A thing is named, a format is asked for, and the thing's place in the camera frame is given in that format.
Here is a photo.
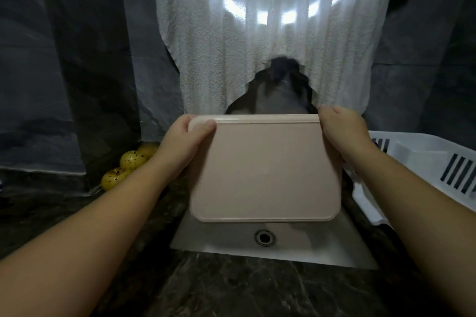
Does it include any white plastic basket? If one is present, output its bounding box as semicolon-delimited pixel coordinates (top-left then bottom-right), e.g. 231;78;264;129
350;130;476;228

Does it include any person's left hand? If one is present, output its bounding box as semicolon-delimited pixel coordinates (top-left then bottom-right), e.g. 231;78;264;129
146;113;218;180

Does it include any white sink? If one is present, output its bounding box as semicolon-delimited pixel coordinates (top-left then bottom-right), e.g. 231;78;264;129
170;205;380;270

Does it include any person's right hand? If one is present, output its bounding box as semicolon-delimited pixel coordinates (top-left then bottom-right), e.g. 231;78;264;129
317;104;380;173

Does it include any white hanging towel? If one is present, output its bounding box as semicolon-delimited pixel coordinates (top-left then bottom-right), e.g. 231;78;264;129
155;0;419;117

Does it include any person's left forearm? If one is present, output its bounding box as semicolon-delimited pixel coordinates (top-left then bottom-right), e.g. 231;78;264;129
0;164;179;317

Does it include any group of yellow apples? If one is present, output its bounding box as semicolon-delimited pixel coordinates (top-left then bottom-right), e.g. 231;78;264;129
100;142;160;192

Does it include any beige plastic tray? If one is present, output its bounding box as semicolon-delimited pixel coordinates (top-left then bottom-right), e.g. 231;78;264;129
187;113;344;223

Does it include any metal sink drain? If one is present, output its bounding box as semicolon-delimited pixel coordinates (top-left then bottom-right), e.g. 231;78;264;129
254;229;277;247

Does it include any person's right forearm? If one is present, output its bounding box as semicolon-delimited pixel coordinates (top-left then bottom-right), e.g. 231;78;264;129
353;146;476;317

